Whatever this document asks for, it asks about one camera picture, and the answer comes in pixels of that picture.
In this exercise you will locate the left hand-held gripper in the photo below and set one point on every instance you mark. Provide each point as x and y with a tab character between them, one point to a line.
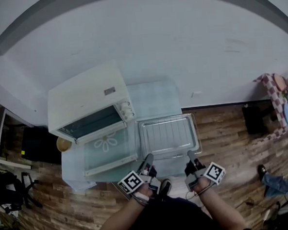
131	182

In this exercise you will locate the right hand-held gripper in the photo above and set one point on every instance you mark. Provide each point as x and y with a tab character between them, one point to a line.
214	173

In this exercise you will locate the person's right forearm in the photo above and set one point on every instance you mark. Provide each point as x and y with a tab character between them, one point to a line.
220	209

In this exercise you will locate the person's left forearm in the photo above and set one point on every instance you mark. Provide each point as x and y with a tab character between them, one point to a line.
121	220

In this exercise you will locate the white toaster oven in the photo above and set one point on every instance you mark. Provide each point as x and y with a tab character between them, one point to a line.
84	96

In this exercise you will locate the person's right hand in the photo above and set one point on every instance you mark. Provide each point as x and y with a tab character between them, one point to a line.
201	185

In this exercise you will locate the person's left hand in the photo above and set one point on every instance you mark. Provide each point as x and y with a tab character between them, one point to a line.
145	191

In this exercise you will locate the person's left shoe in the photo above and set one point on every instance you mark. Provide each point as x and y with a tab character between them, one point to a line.
165	187

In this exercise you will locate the white wristband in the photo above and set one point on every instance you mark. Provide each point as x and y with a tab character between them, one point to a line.
141	196

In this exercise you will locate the person's dark clothing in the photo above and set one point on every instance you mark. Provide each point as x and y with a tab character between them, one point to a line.
170	220

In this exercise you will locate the small black box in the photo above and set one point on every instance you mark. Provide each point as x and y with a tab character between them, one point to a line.
256	118

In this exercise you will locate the brown wooden bowl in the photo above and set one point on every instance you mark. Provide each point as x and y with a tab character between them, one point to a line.
63	144

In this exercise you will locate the pink checked tablecloth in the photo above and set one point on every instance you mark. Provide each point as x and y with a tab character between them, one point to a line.
274	94

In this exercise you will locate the black cabinet with yellow sticker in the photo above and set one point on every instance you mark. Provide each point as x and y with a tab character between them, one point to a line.
38	145

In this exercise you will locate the pink plate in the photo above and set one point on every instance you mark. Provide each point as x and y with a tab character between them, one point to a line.
280	82

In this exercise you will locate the black office chair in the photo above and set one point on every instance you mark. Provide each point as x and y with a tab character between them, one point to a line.
10	190

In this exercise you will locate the grey desk with white frame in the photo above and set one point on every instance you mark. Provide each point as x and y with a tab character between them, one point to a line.
0	135

